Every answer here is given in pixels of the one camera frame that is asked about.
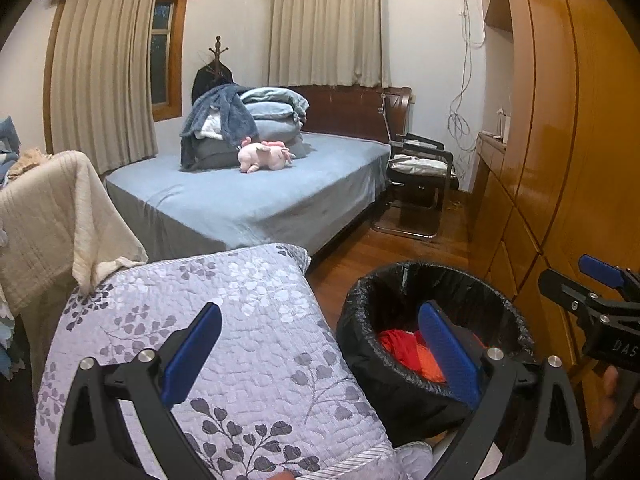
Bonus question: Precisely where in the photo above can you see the red cloth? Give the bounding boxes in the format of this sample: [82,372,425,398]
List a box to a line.
[378,330,414,368]

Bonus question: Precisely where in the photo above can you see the orange textured cloth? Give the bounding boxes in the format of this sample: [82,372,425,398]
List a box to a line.
[407,332,447,384]

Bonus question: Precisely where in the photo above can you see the black lined trash bin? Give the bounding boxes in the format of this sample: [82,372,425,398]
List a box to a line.
[336,261,534,446]

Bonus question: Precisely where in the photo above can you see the right hand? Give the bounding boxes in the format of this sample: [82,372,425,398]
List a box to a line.
[602,365,620,414]

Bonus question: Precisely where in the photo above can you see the blue white scalloped blanket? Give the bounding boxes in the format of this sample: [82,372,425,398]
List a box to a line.
[0,116,26,380]

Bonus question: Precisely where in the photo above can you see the floral lavender quilt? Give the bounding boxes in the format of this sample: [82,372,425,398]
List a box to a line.
[35,244,434,479]

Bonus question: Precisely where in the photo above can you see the black metal chair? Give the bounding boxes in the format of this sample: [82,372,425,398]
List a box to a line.
[370,91,460,241]

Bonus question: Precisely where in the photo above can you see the beige blanket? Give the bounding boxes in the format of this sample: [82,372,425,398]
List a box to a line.
[0,148,149,316]

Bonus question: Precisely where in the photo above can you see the blue bed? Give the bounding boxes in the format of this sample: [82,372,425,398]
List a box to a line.
[105,133,390,261]

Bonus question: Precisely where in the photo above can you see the dark wooden headboard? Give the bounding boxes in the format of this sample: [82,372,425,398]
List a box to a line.
[292,86,412,143]

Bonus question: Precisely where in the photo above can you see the pink plush toy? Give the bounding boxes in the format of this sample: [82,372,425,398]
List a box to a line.
[238,138,295,174]

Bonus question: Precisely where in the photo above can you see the pile of folded bedding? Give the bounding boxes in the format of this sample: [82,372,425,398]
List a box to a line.
[180,84,312,172]

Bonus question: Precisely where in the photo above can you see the right beige curtain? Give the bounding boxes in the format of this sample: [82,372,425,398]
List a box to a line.
[268,0,390,88]

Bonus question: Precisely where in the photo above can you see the beige curtain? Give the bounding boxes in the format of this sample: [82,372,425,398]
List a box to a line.
[268,0,390,88]
[50,0,157,174]

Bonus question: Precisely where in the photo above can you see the dark blue fleece blanket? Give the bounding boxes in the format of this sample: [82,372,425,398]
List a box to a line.
[180,84,258,171]

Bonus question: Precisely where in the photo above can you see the left beige curtain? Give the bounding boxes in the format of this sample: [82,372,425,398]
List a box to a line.
[50,0,157,174]

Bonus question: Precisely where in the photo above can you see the wooden coat rack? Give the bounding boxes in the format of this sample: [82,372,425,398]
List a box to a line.
[191,36,233,103]

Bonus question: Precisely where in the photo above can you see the wooden framed window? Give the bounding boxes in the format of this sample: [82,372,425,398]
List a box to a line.
[150,0,186,122]

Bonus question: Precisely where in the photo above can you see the hanging white cables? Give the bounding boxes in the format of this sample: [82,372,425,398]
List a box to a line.
[446,0,486,181]

